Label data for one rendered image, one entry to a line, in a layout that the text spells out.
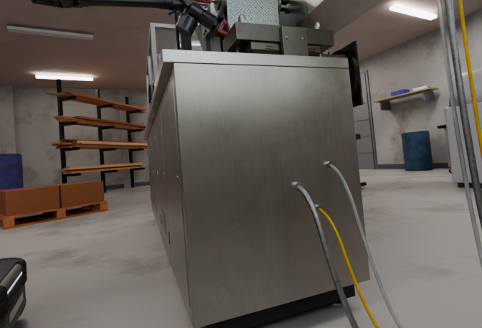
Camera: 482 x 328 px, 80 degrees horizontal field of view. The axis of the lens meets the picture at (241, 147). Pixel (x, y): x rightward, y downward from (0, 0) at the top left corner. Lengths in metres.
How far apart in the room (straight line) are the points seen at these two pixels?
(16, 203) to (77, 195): 0.64
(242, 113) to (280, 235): 0.40
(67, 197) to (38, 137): 5.34
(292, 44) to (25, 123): 9.01
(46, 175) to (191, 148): 8.77
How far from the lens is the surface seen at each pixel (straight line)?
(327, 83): 1.09
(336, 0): 1.30
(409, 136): 7.21
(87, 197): 4.50
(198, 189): 0.86
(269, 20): 1.37
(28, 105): 9.78
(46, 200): 4.36
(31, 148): 9.61
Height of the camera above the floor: 0.56
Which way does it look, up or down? 2 degrees up
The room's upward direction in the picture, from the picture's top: 5 degrees counter-clockwise
